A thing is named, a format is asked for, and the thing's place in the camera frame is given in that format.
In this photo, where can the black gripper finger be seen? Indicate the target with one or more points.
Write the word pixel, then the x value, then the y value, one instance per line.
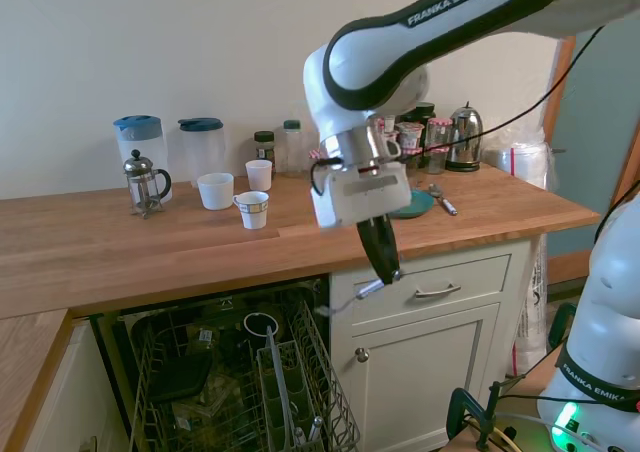
pixel 375 252
pixel 391 244

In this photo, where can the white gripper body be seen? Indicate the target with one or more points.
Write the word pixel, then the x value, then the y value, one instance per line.
pixel 365 194

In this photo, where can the metal spoon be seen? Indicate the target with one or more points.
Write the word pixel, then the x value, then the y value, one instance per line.
pixel 369 288

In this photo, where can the white Franka Panda arm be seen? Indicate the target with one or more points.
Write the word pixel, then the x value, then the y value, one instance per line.
pixel 375 52

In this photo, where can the black dishwasher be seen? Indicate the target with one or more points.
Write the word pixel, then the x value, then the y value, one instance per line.
pixel 115 342

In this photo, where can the teal plate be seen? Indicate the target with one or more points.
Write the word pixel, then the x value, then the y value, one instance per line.
pixel 417 204

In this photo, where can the white cabinet drawer front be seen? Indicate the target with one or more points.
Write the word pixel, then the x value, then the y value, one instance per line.
pixel 450 272

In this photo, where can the glass jar red checked lid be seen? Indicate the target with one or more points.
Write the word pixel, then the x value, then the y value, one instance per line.
pixel 436 162
pixel 314 153
pixel 439 132

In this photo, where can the red white carton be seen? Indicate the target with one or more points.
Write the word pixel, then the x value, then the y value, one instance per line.
pixel 387 122

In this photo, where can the white jar red lid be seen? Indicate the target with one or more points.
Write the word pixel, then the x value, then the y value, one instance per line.
pixel 412 134

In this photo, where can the clear bottle green cap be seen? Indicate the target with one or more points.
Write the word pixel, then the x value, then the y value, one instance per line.
pixel 293 152

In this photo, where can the metal cabinet knob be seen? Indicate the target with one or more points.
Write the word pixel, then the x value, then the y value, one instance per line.
pixel 362 355

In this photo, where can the black lid jar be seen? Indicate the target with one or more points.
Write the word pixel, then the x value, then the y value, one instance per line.
pixel 425 109

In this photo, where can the small white cup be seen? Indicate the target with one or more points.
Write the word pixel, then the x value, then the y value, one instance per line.
pixel 258 177

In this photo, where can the dark lid spice jar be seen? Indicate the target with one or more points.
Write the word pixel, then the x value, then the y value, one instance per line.
pixel 264 149

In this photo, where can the white cup patterned band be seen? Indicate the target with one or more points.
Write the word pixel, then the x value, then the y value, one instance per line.
pixel 254 214

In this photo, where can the stainless steel kettle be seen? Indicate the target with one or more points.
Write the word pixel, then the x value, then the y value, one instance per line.
pixel 465 137

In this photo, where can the white base cabinet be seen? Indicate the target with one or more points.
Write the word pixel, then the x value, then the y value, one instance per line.
pixel 425 372

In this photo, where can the white cabinet door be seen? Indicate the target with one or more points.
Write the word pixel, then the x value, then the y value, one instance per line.
pixel 425 372

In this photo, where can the black mug white rim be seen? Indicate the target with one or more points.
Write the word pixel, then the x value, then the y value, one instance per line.
pixel 260 326

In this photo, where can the wide white cup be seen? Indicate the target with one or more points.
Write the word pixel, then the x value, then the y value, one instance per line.
pixel 215 194

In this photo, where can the stack of clear plastic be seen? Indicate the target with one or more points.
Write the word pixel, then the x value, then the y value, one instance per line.
pixel 525 159

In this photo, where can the printed clear plastic bag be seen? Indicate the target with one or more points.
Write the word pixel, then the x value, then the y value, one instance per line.
pixel 532 322

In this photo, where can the grey cutlery basket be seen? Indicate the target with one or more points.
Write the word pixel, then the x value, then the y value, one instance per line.
pixel 280 387

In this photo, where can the clear pitcher blue lid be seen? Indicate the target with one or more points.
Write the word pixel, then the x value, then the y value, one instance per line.
pixel 202 152
pixel 140 139

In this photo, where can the black clamp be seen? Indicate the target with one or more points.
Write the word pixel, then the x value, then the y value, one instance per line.
pixel 456 402

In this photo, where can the dark green clamp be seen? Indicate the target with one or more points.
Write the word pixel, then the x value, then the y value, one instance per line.
pixel 556 322

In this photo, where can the grey blue door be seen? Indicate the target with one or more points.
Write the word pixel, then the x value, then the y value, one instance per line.
pixel 590 172

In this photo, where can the glass french press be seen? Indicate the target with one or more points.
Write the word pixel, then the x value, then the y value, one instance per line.
pixel 142 187

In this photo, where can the clear plastic container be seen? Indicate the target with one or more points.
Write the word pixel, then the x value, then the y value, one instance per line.
pixel 207 399

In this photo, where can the black plastic container lid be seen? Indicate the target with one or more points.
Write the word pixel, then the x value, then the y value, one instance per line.
pixel 180 379

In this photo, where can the white corner cabinet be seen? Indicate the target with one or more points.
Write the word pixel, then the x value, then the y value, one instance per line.
pixel 75 397

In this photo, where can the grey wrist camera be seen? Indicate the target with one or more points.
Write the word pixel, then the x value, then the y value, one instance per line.
pixel 391 147

